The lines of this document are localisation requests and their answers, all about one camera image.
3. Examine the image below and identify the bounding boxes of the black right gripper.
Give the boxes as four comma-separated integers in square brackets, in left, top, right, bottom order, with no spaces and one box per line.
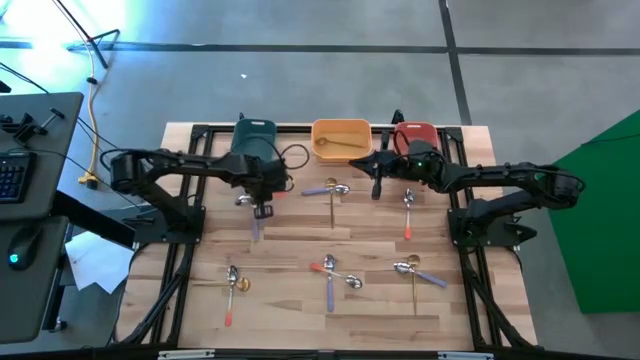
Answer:
[348,130,446,201]

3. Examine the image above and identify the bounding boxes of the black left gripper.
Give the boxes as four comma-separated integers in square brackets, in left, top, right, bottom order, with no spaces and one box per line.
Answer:
[246,157,294,220]

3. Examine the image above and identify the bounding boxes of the purple handled silver spoon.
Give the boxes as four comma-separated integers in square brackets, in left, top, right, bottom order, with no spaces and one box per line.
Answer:
[393,261,449,290]
[322,253,337,313]
[301,183,351,197]
[234,194,262,242]

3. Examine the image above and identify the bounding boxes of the red handled silver spoon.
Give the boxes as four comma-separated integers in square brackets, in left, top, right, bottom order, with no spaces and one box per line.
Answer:
[402,188,416,241]
[224,264,240,328]
[308,262,364,290]

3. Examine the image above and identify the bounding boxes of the gold spoon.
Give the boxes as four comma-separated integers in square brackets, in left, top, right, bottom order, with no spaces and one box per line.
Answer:
[406,253,422,316]
[314,136,368,150]
[191,276,252,293]
[325,177,339,230]

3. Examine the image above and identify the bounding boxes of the yellow plastic bin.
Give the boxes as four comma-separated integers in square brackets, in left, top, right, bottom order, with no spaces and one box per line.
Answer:
[310,118,374,164]

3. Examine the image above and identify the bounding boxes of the red plastic bin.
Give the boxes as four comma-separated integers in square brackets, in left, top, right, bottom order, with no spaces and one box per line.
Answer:
[393,121,441,157]

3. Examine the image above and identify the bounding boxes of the green plastic bin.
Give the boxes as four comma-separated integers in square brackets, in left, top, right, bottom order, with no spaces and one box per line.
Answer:
[230,118,279,164]

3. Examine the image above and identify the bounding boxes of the black desk foot bar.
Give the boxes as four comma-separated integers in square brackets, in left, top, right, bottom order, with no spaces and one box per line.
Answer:
[49,189,137,250]

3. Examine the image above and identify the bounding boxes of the white paper sheet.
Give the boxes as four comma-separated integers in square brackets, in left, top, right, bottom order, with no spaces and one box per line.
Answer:
[64,230,135,295]

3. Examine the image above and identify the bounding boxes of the black tripod stand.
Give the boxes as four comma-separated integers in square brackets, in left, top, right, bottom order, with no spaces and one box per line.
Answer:
[52,0,121,70]

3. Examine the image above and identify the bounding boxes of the green screen panel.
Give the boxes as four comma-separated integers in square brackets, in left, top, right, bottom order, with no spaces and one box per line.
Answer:
[547,108,640,315]

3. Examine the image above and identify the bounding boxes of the dark grey desk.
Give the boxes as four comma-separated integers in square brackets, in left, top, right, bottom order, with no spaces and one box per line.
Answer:
[0,91,85,346]

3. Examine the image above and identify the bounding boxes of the black computer mouse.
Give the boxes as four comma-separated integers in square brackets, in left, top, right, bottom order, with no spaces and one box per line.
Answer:
[6,225,44,272]

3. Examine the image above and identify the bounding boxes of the black desk clamp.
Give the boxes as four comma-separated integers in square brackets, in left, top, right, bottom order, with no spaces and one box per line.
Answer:
[0,107,66,146]

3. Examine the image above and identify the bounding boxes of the black keyboard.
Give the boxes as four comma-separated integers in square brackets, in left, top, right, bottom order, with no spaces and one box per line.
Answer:
[0,152,37,204]

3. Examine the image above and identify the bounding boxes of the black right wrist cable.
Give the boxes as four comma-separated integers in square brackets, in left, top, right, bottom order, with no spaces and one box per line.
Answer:
[392,130,417,157]

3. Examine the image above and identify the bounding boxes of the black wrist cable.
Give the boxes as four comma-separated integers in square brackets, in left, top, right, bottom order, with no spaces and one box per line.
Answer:
[392,130,417,157]
[276,143,312,172]

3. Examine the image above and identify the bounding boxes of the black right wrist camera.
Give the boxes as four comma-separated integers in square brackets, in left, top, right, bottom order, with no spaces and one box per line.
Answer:
[405,140,437,174]

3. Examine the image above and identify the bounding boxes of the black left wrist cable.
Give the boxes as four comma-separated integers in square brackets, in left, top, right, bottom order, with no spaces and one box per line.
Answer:
[276,143,312,172]

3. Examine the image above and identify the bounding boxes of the black aluminium table frame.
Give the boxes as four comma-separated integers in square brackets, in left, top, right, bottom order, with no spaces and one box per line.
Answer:
[117,122,539,360]

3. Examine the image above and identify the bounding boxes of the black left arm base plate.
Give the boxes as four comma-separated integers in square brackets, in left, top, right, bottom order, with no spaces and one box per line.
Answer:
[133,205,206,246]

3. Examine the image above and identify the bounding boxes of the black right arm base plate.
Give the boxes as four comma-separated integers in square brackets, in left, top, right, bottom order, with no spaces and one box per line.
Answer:
[447,205,539,249]

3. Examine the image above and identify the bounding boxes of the silver frame bracket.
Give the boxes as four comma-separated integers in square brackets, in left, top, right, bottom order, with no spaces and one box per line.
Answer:
[158,349,217,360]
[437,351,495,360]

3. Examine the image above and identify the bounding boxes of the yellow power cable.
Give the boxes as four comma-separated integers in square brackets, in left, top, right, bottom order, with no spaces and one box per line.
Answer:
[77,42,101,190]

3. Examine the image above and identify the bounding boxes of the black floor cable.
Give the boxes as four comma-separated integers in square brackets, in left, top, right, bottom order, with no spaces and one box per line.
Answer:
[0,60,50,95]

